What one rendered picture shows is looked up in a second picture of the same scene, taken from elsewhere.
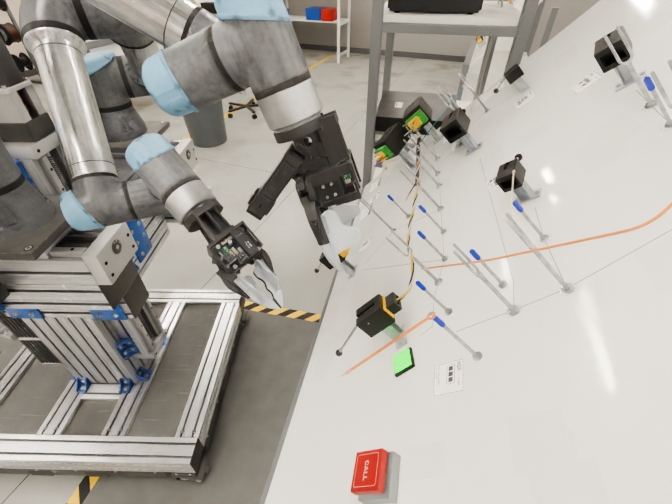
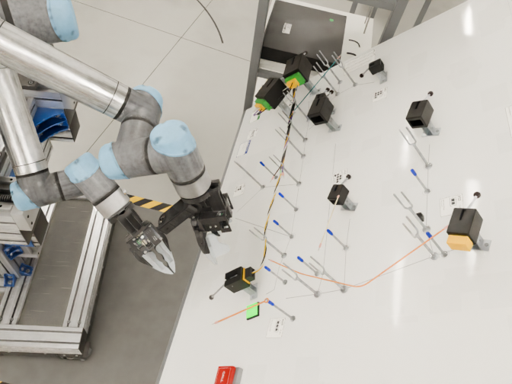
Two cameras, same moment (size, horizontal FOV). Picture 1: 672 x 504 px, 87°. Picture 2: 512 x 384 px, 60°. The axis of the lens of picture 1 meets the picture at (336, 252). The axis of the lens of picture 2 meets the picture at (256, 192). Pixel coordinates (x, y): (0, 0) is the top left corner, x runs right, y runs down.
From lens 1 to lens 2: 0.59 m
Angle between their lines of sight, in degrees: 15
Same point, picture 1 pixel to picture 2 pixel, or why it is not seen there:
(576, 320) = (340, 311)
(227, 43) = (157, 162)
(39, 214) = not seen: outside the picture
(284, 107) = (188, 191)
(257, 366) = (131, 260)
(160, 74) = (113, 168)
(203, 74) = (140, 171)
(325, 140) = (211, 201)
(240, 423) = (116, 312)
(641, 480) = not seen: outside the picture
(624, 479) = not seen: outside the picture
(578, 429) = (322, 367)
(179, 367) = (59, 264)
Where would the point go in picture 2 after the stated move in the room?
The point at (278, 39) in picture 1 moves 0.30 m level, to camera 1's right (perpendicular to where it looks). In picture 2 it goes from (187, 162) to (341, 173)
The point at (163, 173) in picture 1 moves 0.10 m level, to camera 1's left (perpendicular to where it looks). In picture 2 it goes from (95, 188) to (49, 186)
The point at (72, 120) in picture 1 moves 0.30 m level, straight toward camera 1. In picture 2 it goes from (17, 132) to (74, 226)
